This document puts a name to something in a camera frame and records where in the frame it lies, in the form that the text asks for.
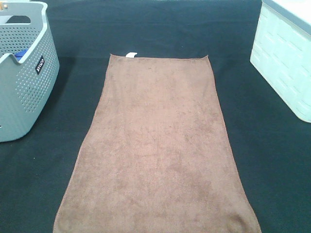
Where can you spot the brown towel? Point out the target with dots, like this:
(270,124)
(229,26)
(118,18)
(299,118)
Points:
(156,158)

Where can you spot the blue towel in basket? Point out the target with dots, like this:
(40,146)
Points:
(20,54)

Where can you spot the black table cloth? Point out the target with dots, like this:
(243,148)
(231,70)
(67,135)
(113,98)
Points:
(271,146)

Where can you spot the grey perforated laundry basket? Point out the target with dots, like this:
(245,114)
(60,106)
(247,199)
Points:
(25,85)

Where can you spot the white plastic storage box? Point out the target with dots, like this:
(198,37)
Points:
(281,52)

